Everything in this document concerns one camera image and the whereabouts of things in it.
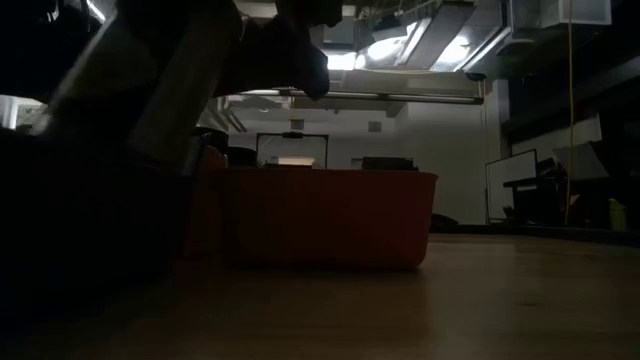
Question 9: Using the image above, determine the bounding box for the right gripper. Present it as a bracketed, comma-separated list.
[213, 13, 331, 101]

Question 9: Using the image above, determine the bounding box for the orange plastic bin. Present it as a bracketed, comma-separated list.
[212, 167, 440, 271]

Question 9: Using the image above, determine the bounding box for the bright ceiling light panel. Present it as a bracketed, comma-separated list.
[327, 52, 357, 71]

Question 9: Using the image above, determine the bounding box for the grey ceiling box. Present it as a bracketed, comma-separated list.
[322, 23, 358, 46]

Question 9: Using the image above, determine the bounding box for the bright monitor screen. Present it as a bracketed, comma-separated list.
[277, 155, 317, 167]

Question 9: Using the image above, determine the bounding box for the dark rounded object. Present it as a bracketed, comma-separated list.
[227, 146, 259, 169]

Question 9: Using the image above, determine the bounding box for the long horizontal metal bar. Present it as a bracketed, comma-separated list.
[238, 87, 485, 106]

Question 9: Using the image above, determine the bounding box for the dark low box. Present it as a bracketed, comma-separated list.
[360, 155, 416, 172]

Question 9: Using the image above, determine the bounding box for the large yellow plastic bin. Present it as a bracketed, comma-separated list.
[182, 143, 229, 257]

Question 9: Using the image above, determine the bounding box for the whiteboard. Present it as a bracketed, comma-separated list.
[486, 148, 539, 222]

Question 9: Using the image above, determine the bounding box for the dark blue plastic bin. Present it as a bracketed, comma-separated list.
[0, 127, 206, 321]

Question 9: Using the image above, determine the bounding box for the white cylinder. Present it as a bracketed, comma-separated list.
[0, 94, 20, 130]

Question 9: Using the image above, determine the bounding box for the white ceiling box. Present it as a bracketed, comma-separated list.
[509, 0, 612, 29]

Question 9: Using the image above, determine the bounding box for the black desk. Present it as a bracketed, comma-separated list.
[502, 158, 569, 229]

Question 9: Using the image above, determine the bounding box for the grey fabric cover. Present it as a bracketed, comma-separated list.
[552, 142, 610, 182]

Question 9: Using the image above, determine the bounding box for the green bottle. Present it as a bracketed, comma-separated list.
[607, 197, 628, 234]

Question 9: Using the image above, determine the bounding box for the black background frame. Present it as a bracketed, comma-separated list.
[255, 131, 330, 170]

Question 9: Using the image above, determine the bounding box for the yellow hanging cable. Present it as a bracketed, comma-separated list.
[565, 0, 575, 226]

